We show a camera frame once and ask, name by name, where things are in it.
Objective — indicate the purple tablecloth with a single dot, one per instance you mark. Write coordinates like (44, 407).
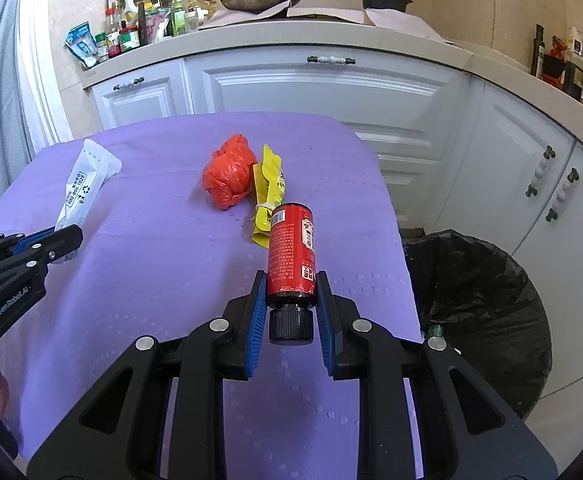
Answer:
(171, 240)

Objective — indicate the white spice rack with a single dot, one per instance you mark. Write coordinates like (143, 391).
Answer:
(136, 0)

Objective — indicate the clear bottle with dark liquid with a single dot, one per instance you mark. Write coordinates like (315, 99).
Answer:
(576, 67)

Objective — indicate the pale pink stove cover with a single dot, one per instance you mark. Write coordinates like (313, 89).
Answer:
(396, 22)

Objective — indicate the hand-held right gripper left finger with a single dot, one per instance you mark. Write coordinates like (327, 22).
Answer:
(254, 330)

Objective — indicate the red crumpled plastic bag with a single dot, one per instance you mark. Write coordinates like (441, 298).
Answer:
(229, 172)

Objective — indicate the grey curtain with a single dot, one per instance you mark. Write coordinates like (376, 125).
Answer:
(6, 85)

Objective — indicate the yellow wrapper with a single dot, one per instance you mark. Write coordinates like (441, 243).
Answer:
(269, 180)

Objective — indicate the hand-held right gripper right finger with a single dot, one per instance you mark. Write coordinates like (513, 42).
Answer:
(324, 330)

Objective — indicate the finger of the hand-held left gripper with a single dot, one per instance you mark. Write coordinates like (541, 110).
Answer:
(61, 245)
(1, 246)

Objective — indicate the black pot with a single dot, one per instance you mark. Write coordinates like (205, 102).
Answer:
(384, 0)

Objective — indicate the bin with black trash bag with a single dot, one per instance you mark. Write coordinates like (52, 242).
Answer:
(481, 310)

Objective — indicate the red bottle with black cap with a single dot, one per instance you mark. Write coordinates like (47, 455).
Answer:
(291, 255)

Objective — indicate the long white packet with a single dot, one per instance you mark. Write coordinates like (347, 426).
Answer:
(83, 180)

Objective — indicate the cluster of condiment bottles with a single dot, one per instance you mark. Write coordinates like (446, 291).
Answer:
(131, 25)

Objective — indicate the tall dark glass bottle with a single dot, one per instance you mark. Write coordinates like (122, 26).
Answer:
(538, 50)

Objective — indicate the blue packet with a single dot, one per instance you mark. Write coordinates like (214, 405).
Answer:
(82, 45)

